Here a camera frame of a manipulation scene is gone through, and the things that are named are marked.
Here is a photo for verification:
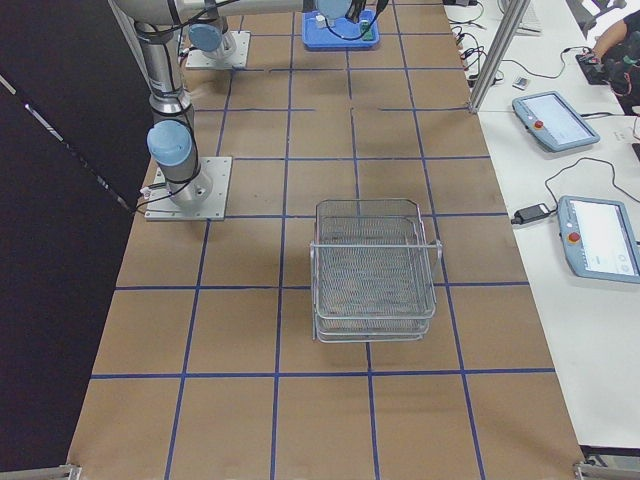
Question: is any blue plastic tray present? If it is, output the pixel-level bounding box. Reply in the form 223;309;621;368
302;10;380;51

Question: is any black power adapter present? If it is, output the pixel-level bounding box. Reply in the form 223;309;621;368
510;203;554;225

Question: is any green terminal block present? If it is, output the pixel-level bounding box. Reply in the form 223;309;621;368
360;20;374;41

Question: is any person at desk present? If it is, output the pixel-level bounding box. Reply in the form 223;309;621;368
592;11;639;115

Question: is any aluminium frame post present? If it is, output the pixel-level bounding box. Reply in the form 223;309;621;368
468;0;530;114

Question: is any near blue teach pendant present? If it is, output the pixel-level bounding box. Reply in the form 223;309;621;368
557;195;639;284

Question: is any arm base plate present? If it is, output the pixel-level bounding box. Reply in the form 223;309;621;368
186;25;251;70
142;157;232;221

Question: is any silver wire mesh shelf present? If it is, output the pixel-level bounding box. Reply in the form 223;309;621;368
310;199;442;343

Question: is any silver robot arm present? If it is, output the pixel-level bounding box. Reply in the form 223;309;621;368
113;1;362;221
188;23;237;60

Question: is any far blue teach pendant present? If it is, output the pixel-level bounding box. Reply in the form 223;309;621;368
511;91;600;152

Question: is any blue teach pendant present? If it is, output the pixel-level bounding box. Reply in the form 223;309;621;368
511;91;600;152
557;195;639;284

